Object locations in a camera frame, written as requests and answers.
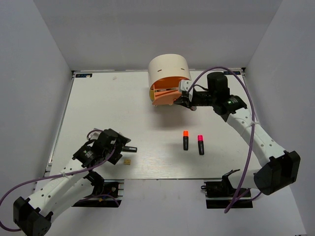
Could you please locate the blue left corner label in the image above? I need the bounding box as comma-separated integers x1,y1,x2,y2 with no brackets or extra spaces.
75,73,93,78

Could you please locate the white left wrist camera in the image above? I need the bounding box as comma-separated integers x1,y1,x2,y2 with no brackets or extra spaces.
91,130,103,140

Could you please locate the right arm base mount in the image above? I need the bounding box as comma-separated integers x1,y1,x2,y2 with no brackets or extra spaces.
200,181,253,209

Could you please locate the pink highlighter marker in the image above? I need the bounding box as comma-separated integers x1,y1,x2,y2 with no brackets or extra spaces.
197,135,205,155

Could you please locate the blue right corner label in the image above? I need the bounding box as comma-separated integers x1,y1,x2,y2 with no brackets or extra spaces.
223,71,241,75

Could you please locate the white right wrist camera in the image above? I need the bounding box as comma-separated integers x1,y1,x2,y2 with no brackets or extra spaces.
178,80,192,92

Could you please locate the blue corner label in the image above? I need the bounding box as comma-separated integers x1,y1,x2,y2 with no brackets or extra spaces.
75,73,93,78
223,71,241,75

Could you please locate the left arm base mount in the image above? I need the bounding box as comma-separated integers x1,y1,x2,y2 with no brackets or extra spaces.
73,180,125,208

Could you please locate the small tan eraser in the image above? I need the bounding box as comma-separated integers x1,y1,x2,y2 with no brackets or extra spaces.
124,159,131,165

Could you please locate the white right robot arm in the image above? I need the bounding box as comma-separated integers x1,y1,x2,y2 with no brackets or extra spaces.
174,72,301,196

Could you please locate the green gel pen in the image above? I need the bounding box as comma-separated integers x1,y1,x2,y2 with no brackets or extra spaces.
156,88,177,92

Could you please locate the cream round drawer container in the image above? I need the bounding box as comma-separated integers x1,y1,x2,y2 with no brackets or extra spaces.
148,54,191,106

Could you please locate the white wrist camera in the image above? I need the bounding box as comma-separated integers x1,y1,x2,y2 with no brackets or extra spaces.
178,80,192,92
91,130,103,140

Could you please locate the orange highlighter marker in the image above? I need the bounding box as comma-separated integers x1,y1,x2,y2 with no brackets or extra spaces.
183,130,189,150

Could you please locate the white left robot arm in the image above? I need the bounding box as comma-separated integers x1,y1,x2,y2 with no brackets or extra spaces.
13,129,130,236

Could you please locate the green highlighter marker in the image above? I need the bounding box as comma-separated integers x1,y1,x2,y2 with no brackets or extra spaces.
122,146,137,153

